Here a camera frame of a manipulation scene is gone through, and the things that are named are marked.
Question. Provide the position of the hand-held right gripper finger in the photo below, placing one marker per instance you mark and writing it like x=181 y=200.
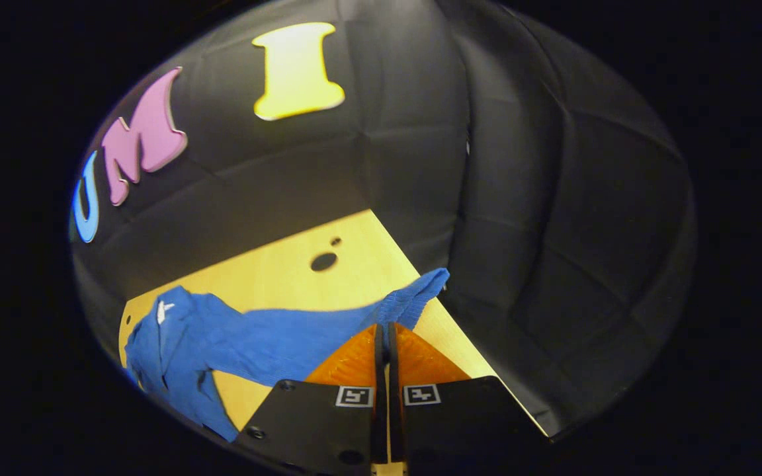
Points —
x=395 y=430
x=380 y=430

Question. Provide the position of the blue button shirt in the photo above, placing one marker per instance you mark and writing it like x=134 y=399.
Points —
x=275 y=344

